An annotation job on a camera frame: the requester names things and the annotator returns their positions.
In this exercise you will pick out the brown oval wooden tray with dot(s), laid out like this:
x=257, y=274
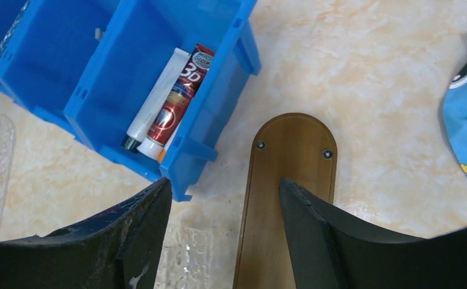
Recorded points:
x=296, y=146

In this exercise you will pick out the blue divided storage bin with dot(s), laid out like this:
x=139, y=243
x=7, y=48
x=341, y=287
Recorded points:
x=53, y=67

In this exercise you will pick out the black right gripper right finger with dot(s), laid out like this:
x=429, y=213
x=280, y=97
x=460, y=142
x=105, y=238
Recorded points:
x=331, y=248

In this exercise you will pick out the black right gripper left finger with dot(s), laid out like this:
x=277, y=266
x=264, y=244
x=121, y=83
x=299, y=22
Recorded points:
x=119, y=247

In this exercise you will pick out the white tube black cap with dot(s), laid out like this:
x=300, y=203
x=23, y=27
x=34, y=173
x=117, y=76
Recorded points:
x=138, y=129

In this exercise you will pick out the clear textured acrylic tray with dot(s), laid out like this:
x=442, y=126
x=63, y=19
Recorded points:
x=185, y=258

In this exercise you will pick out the white tube orange cap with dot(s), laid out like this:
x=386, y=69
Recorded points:
x=167, y=145

